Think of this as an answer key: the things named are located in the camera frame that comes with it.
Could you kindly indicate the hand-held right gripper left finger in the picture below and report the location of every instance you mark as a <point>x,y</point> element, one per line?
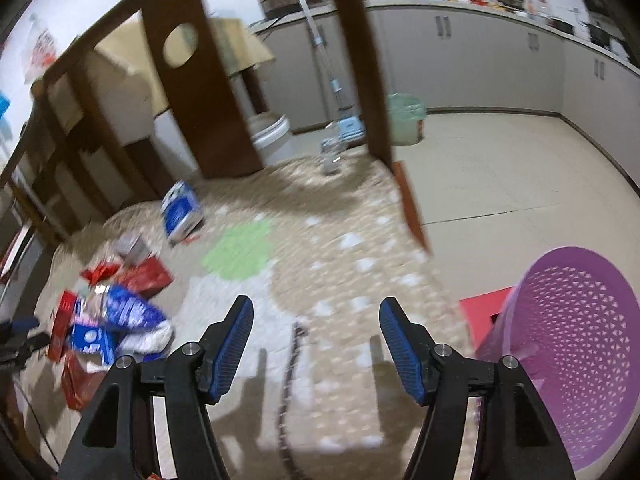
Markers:
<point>232,347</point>

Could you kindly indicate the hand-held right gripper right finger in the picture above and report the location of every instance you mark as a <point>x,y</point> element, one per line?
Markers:
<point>402,352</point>

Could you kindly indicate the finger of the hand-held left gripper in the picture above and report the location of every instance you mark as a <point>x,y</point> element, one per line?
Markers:
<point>26,324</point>

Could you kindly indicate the red box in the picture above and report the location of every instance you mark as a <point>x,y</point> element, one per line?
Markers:
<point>62,322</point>

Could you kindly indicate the blue white carton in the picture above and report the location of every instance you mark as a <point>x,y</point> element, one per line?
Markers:
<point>92,341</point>

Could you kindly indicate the small red wrapper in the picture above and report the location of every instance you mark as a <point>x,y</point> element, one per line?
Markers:
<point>100,273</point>

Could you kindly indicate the blue white snack bag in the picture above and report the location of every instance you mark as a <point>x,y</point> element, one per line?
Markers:
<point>125,310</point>

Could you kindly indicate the dark red snack packet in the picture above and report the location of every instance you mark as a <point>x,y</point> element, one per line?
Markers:
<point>145,279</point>

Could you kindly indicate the silver grey packet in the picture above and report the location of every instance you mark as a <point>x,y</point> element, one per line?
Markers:
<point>131,249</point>

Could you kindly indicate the purple plastic basket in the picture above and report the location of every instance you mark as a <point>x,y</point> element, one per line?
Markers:
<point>570,355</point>

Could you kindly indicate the green lined trash bin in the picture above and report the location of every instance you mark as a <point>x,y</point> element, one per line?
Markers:
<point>406,117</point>

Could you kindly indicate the red flat object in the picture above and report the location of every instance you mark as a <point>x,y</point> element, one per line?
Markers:
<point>482,312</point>

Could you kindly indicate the heart patterned floor mat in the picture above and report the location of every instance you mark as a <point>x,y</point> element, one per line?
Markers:
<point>310,260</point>

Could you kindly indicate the blue toilet paper pack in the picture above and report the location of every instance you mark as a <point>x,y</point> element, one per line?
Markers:
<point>182,212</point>

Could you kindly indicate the orange red strip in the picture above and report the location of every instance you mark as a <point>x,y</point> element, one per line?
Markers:
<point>412,205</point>

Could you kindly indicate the brown wooden chair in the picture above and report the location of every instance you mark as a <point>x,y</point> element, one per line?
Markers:
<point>65,160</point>

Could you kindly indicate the white plastic bucket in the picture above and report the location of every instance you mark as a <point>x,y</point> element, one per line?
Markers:
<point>272,135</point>

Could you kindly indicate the red white plastic bag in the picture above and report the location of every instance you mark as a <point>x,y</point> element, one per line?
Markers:
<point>39,50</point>

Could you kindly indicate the yellowish tablecloth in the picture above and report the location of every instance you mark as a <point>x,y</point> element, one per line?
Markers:
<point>235,45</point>

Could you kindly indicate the floor mop with blue head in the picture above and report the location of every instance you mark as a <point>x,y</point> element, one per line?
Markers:
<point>320,50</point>

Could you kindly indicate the brown storage box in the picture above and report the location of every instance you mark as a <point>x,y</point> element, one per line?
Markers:
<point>285,0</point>

